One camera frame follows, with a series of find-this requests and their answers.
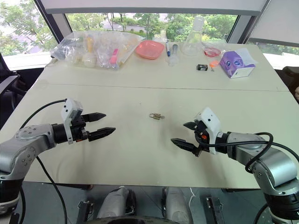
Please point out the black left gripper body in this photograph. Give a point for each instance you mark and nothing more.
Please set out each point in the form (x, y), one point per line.
(78, 130)

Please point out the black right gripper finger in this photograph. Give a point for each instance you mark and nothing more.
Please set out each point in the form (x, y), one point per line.
(191, 125)
(187, 145)

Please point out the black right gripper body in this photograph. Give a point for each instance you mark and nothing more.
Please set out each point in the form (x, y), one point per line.
(201, 133)

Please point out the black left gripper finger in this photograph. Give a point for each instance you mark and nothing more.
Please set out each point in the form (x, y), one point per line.
(101, 133)
(95, 116)

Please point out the dark rounded robot base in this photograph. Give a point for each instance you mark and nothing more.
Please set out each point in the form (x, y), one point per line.
(130, 220)

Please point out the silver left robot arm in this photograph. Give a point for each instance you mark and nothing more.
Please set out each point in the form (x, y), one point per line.
(25, 144)

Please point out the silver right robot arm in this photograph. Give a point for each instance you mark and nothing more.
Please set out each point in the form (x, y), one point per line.
(271, 161)

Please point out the small brass padlock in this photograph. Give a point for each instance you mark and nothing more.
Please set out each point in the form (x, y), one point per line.
(155, 116)

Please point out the small black box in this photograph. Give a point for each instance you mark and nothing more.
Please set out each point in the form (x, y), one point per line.
(202, 67)

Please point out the silver robot leg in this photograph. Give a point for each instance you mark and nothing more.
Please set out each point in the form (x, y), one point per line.
(176, 204)
(115, 201)

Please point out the clear plastic bag of items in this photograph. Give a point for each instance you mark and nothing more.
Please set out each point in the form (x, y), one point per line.
(93, 50)

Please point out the small orange object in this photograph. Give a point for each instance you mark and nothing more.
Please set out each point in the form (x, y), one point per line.
(213, 63)

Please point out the purple tissue box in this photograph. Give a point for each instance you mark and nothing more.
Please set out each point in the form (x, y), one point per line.
(233, 64)

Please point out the petri dish with red liquid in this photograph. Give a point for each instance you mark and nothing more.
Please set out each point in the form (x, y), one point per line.
(212, 52)

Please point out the blue and white pen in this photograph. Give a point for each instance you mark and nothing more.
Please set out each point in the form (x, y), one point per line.
(168, 50)

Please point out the clear glass conical flask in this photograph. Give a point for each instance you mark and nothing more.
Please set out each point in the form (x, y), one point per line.
(192, 44)

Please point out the black office chair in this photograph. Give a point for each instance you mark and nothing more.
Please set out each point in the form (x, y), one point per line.
(8, 86)

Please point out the pink plastic tray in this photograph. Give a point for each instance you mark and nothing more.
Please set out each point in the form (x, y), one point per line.
(149, 49)

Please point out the crumpled clear plastic bag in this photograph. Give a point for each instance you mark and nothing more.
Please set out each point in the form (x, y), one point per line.
(219, 44)

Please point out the dark seated bystander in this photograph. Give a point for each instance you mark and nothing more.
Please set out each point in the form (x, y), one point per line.
(290, 79)

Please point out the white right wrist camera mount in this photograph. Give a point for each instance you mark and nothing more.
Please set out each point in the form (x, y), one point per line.
(211, 123)

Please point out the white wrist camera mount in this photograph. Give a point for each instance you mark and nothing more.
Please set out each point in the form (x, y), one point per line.
(70, 108)
(211, 123)

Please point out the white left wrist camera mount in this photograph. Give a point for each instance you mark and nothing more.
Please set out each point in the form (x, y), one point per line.
(70, 108)

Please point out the black metal table bracket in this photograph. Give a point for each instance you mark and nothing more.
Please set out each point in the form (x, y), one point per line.
(215, 210)
(84, 211)

